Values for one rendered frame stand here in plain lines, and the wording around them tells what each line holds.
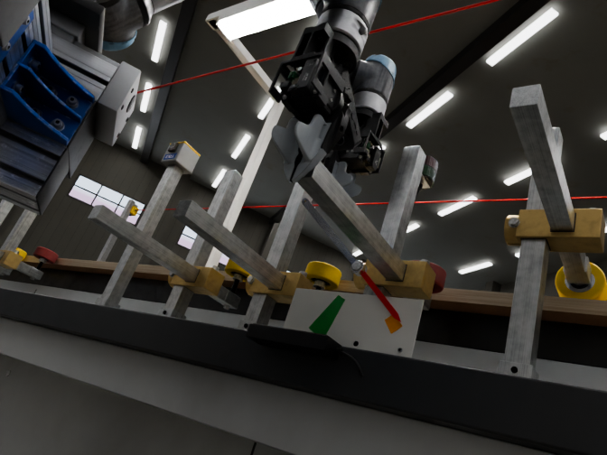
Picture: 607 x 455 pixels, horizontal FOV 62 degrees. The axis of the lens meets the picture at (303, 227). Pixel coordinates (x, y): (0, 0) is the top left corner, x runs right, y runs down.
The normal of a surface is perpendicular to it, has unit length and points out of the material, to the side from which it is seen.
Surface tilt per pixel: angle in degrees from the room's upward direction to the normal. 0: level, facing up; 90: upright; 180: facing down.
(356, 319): 90
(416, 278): 90
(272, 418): 90
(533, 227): 90
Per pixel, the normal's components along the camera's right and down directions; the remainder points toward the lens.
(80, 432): -0.51, -0.51
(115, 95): 0.39, -0.27
